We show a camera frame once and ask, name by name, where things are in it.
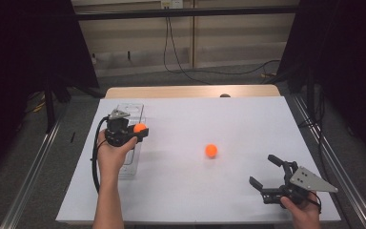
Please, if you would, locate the orange ping pong ball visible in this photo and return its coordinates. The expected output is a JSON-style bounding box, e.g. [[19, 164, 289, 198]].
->
[[132, 122, 148, 134], [204, 143, 219, 158]]

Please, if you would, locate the white table cover sheet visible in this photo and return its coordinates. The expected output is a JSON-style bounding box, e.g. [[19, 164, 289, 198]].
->
[[55, 96, 342, 223]]

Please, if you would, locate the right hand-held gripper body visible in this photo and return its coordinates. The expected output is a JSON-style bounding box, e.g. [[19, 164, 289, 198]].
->
[[260, 161, 338, 205]]

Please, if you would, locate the aluminium floor rail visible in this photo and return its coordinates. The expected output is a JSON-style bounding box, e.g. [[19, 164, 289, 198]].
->
[[0, 120, 62, 229], [290, 94, 366, 229]]

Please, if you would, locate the yellow cable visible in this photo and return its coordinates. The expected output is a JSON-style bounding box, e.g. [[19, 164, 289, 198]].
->
[[32, 100, 48, 114]]

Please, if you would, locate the clear plastic container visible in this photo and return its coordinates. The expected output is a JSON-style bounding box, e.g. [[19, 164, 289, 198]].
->
[[109, 102, 147, 180]]

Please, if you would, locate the black horizontal bar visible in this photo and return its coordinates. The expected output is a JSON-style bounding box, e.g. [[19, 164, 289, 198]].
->
[[75, 5, 299, 21]]

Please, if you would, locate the black curtain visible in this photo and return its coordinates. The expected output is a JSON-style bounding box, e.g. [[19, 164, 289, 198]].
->
[[0, 0, 100, 179], [279, 0, 366, 166]]

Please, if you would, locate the black metal stand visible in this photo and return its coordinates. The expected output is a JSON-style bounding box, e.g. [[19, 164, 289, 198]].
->
[[43, 84, 57, 134]]

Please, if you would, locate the white wall outlet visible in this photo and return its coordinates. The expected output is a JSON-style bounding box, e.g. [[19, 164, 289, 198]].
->
[[160, 0, 185, 10]]

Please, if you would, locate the person's left hand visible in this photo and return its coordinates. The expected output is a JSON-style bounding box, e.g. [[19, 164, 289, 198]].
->
[[96, 129, 138, 179]]

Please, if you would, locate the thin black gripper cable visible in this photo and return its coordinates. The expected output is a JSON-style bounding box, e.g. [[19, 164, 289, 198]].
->
[[308, 190, 322, 214]]

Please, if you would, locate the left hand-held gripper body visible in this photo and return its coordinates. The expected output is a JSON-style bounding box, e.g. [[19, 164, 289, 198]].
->
[[103, 109, 139, 148]]

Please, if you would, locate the black power cable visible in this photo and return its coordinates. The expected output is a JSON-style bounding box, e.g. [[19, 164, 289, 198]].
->
[[166, 15, 213, 86], [162, 15, 282, 76]]

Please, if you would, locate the person's right hand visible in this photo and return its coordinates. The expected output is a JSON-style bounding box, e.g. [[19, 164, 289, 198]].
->
[[279, 194, 322, 229]]

